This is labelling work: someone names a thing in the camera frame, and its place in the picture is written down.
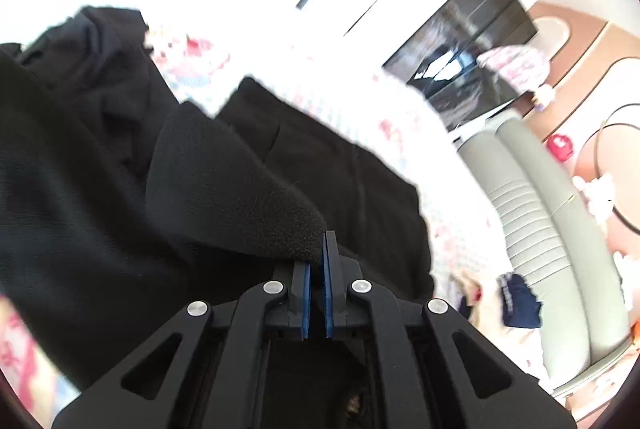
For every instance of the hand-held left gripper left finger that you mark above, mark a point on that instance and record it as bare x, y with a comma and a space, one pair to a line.
306, 304

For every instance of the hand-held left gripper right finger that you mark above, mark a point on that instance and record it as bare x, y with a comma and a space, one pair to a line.
328, 294

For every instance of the black fleece jacket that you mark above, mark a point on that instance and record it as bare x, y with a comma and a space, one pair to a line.
225, 179

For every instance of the pink printed hanging clothes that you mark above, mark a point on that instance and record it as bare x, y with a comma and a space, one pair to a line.
515, 66

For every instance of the navy knit garment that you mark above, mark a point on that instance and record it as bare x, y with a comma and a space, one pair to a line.
522, 304

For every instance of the blue checked cartoon blanket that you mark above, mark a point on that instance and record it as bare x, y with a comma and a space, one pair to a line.
310, 74

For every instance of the grey-green padded headboard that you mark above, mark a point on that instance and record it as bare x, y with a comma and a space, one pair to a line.
540, 229

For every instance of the red plush toy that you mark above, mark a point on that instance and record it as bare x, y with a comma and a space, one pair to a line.
561, 146

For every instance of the pink plush bunny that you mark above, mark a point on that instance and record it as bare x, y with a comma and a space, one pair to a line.
595, 196

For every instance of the glass-door wardrobe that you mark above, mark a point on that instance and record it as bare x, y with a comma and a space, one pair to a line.
465, 39

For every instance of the yellow and white plush toy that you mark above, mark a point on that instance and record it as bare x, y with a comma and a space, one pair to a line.
544, 96

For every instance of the dark navy trousers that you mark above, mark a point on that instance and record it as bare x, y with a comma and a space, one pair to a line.
100, 59

